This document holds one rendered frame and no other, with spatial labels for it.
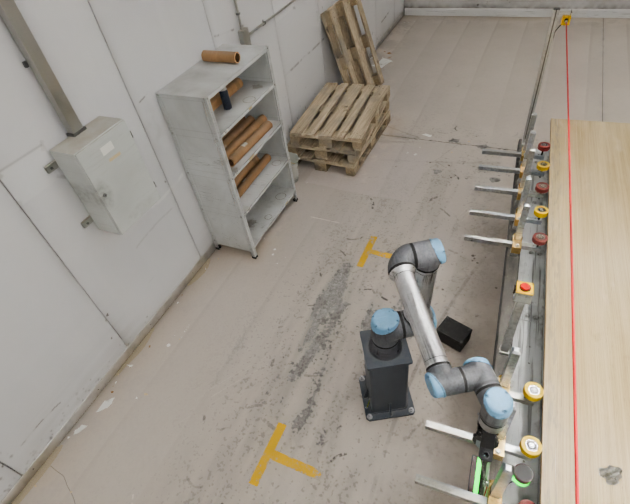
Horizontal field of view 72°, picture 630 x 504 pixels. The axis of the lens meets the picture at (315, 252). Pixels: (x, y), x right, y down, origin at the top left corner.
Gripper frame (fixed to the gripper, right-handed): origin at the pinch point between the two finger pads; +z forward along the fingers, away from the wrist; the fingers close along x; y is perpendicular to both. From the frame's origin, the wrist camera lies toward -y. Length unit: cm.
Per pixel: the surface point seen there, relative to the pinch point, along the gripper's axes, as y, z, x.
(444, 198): 275, 102, 50
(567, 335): 71, 11, -33
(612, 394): 45, 11, -50
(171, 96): 156, -52, 229
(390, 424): 41, 101, 46
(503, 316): 90, 32, -6
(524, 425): 34, 39, -21
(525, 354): 74, 39, -20
